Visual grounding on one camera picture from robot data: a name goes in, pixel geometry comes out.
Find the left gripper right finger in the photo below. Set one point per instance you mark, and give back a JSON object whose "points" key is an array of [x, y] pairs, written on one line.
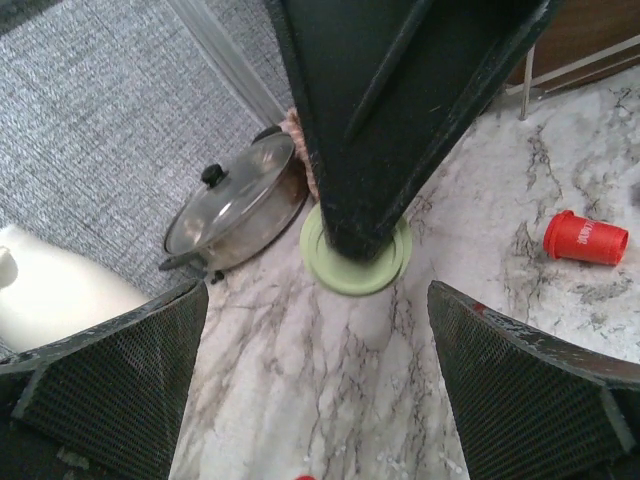
{"points": [[528, 405]]}

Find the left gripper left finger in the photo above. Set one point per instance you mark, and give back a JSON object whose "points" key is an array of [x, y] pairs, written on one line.
{"points": [[107, 402]]}

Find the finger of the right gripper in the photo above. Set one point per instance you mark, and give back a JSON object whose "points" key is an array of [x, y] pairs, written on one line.
{"points": [[385, 89]]}

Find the striped pink cloth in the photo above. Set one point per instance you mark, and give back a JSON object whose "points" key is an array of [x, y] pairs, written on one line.
{"points": [[292, 126]]}

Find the white thermos jug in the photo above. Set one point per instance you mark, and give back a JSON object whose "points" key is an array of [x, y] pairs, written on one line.
{"points": [[49, 293]]}

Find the red capsule far right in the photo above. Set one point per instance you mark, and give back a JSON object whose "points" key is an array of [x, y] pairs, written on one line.
{"points": [[572, 237]]}

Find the red capsule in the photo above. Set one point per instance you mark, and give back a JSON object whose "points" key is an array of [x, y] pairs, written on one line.
{"points": [[572, 237], [304, 477]]}

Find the green capsule top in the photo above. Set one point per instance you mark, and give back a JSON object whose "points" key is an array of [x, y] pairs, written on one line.
{"points": [[350, 277]]}

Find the steel pot with lid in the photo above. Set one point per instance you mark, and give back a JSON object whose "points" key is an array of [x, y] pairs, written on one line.
{"points": [[239, 210]]}

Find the red capsule left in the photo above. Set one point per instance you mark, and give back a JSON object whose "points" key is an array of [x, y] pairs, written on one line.
{"points": [[304, 477]]}

